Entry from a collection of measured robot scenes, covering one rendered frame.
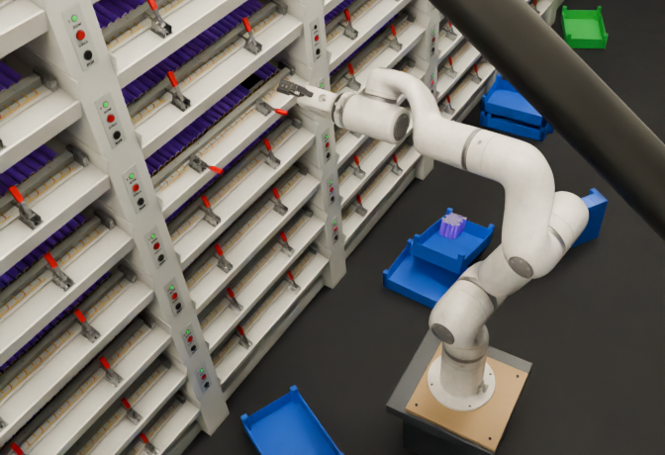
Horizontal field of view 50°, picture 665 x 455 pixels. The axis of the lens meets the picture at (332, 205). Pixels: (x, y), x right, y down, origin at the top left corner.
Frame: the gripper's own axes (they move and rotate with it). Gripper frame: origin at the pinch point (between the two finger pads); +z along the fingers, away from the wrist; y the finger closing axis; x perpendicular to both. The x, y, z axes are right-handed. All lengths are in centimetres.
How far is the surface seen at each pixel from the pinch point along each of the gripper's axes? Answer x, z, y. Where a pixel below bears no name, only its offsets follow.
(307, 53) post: 15.5, 15.1, 17.9
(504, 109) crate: 54, 15, 161
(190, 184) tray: -30.0, 13.7, -5.1
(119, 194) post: -37.8, 11.0, -27.0
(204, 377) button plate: -81, 17, 37
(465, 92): 55, 31, 153
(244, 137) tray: -13.4, 14.6, 7.5
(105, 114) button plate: -23.3, 9.3, -40.3
